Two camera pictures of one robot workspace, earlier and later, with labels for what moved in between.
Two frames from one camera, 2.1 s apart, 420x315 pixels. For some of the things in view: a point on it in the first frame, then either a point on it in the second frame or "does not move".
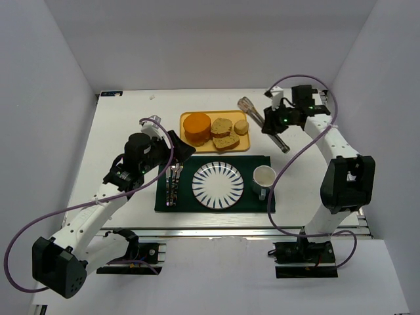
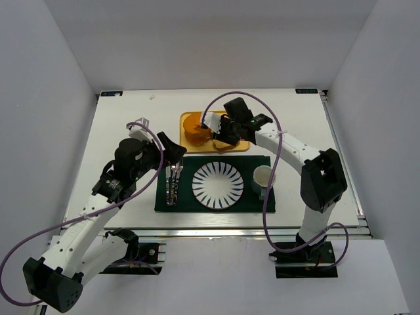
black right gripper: x=272 y=120 → x=225 y=130
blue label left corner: x=111 y=94 does not move
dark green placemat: x=174 y=192 does not move
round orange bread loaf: x=197 y=128 does not move
